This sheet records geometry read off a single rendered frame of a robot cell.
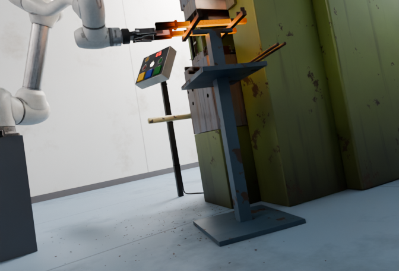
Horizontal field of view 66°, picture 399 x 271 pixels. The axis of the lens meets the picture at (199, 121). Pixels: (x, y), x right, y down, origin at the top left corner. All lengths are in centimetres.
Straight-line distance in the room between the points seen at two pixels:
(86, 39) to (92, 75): 298
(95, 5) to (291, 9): 110
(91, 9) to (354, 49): 146
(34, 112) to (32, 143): 224
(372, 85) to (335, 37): 37
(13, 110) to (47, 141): 235
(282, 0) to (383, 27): 71
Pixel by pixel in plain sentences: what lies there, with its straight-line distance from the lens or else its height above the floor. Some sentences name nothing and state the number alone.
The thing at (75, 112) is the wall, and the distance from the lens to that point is 435.
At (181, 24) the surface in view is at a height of 98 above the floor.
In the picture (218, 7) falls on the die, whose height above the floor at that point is 128.
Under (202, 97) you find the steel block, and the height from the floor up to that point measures 69.
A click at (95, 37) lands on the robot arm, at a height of 96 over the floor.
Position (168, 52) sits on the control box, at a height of 114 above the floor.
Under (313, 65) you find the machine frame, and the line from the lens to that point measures 196.
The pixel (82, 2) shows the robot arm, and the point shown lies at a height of 107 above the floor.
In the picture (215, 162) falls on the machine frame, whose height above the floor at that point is 27.
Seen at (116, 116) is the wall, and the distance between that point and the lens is 448.
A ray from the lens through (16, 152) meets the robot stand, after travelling 185.
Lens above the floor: 43
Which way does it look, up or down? 3 degrees up
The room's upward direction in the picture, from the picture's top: 9 degrees counter-clockwise
